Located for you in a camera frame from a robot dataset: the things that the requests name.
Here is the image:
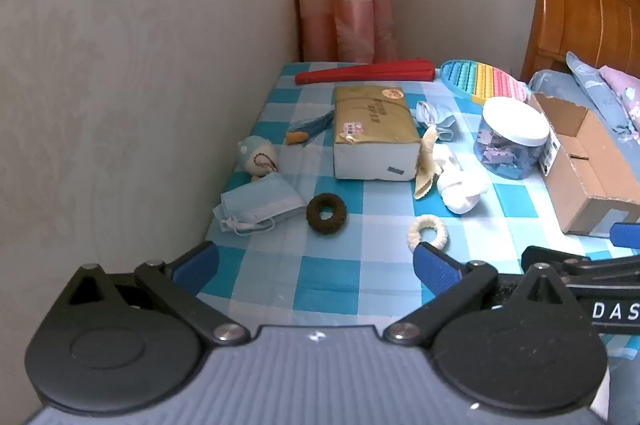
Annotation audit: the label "red folded fan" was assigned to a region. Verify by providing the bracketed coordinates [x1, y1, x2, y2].
[294, 59, 437, 86]

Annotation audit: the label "cardboard box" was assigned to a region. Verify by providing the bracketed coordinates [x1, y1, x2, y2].
[529, 91, 640, 237]

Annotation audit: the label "clear jar with white lid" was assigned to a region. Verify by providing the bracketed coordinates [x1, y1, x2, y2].
[472, 96, 551, 180]

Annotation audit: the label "stack of blue face masks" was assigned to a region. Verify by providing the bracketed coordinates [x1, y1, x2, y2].
[213, 175, 307, 237]

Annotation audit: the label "gold wrapped tissue pack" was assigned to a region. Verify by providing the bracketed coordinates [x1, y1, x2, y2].
[332, 85, 422, 182]

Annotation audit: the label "white socks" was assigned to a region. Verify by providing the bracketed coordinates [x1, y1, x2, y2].
[432, 144, 488, 215]

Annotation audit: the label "crumpled blue face mask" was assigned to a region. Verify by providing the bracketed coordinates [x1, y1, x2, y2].
[416, 100, 458, 143]

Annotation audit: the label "wooden bed headboard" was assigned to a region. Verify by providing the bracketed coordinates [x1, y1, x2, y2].
[520, 0, 640, 83]

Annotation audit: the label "white hair scrunchie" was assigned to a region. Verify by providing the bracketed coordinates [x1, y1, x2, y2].
[407, 214, 449, 253]

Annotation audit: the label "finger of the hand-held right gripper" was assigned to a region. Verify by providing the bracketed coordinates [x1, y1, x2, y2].
[521, 246, 640, 290]
[609, 221, 640, 251]

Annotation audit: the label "blue strap with orange tip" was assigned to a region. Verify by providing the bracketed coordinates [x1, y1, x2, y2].
[286, 111, 335, 146]

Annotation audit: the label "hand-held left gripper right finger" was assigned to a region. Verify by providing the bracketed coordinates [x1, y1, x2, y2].
[384, 241, 581, 346]

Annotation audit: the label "brown hair scrunchie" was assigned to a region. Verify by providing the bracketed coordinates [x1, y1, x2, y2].
[306, 193, 348, 234]

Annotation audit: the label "blue checkered tablecloth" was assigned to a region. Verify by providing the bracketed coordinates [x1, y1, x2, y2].
[197, 61, 640, 356]

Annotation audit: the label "rainbow pop bubble toy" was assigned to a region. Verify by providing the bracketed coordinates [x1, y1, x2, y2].
[439, 59, 531, 108]

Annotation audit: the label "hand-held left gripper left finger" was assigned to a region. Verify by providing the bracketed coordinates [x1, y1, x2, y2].
[68, 241, 251, 346]

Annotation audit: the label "beige cloth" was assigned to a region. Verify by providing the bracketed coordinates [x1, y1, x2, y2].
[413, 125, 443, 200]

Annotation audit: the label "blue and white plush toy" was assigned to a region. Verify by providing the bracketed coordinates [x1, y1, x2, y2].
[239, 135, 279, 182]

